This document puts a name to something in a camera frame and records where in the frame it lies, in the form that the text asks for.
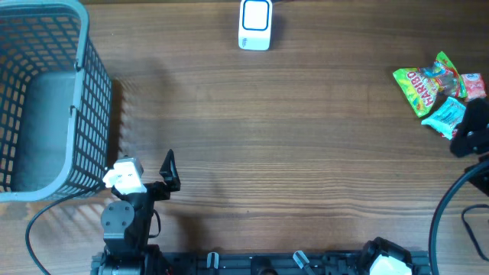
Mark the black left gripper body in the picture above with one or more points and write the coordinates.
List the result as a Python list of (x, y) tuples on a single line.
[(157, 192)]

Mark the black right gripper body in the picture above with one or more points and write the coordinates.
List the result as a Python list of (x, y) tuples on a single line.
[(482, 146)]

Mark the teal tissue pack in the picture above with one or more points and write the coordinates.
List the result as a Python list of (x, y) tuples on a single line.
[(446, 117)]

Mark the red small candy packet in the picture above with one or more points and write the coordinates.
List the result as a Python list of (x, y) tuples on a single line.
[(474, 85)]

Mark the Haribo gummy bag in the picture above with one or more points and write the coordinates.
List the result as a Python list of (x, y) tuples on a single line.
[(421, 85)]

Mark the red Nescafe stick sachet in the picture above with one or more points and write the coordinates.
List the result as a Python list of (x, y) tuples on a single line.
[(450, 136)]

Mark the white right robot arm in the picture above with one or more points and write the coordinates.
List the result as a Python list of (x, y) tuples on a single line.
[(383, 257)]

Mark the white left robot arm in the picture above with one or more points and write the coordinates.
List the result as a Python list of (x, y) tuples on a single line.
[(127, 222)]

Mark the white barcode scanner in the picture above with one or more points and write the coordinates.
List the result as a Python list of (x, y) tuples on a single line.
[(254, 25)]

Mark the grey plastic shopping basket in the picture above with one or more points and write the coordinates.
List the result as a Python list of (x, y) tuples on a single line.
[(56, 102)]

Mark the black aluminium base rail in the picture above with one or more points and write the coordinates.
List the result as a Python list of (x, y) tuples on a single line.
[(331, 263)]

